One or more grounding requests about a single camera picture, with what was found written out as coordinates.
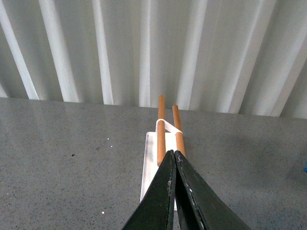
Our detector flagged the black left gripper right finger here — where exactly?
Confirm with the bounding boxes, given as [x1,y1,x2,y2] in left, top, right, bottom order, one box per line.
[175,151,250,230]

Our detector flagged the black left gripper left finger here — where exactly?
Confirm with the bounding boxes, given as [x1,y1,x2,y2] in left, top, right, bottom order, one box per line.
[123,150,177,230]

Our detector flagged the white rack with wooden rods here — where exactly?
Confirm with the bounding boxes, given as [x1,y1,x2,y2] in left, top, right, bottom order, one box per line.
[140,95,186,200]

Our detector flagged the white pleated curtain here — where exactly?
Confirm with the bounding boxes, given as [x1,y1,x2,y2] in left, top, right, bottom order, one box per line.
[0,0,307,118]

